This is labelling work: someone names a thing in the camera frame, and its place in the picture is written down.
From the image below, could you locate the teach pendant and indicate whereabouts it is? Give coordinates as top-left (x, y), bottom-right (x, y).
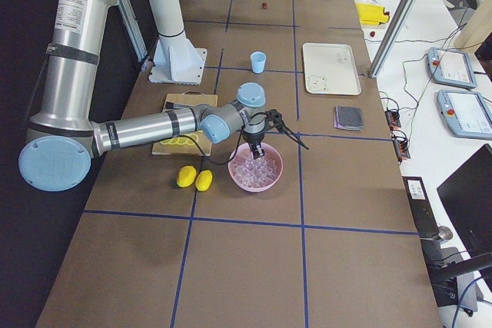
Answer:
top-left (437, 90), bottom-right (491, 140)
top-left (427, 47), bottom-right (477, 90)

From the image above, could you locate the yellow cloth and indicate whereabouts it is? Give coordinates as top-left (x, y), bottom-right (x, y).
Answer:
top-left (356, 3), bottom-right (390, 25)

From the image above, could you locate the wooden cutting board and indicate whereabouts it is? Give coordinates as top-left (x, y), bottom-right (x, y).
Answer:
top-left (151, 93), bottom-right (218, 156)

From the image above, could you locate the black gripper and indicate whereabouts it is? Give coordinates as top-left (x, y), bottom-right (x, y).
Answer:
top-left (242, 109), bottom-right (283, 159)

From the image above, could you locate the cream bear serving tray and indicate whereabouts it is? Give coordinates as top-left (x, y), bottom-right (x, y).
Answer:
top-left (302, 43), bottom-right (361, 96)

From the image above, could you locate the lower yellow lemon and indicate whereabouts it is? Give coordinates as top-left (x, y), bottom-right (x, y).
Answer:
top-left (194, 170), bottom-right (213, 192)

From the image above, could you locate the upper yellow lemon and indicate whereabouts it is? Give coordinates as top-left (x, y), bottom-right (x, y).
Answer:
top-left (176, 165), bottom-right (198, 188)

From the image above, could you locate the yellow lemon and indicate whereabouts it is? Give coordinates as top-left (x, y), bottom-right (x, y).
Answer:
top-left (176, 165), bottom-right (198, 188)
top-left (194, 170), bottom-right (213, 192)

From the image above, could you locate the steel handled knife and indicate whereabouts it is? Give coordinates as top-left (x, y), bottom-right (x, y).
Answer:
top-left (165, 101), bottom-right (201, 111)

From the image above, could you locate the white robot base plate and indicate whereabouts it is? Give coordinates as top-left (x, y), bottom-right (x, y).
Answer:
top-left (148, 43), bottom-right (208, 85)

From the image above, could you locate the far teach pendant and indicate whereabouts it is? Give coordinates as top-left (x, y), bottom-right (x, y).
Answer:
top-left (427, 47), bottom-right (477, 90)

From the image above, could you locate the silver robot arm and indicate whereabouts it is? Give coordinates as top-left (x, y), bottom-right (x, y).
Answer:
top-left (18, 0), bottom-right (286, 191)

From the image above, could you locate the pink bowl of ice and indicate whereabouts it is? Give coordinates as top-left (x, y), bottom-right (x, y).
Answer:
top-left (228, 143), bottom-right (283, 193)

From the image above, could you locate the aluminium frame post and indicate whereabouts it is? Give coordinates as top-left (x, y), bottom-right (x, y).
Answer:
top-left (368, 0), bottom-right (416, 78)

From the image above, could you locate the light blue plastic cup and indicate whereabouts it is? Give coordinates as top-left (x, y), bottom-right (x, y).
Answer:
top-left (250, 51), bottom-right (267, 74)

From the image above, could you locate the folded grey cloth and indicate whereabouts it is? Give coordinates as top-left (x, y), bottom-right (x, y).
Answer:
top-left (334, 106), bottom-right (364, 131)

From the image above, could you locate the black monitor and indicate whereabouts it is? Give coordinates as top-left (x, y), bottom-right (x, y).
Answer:
top-left (437, 144), bottom-right (492, 256)

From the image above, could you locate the near teach pendant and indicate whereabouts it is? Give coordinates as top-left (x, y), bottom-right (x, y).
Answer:
top-left (437, 90), bottom-right (491, 140)

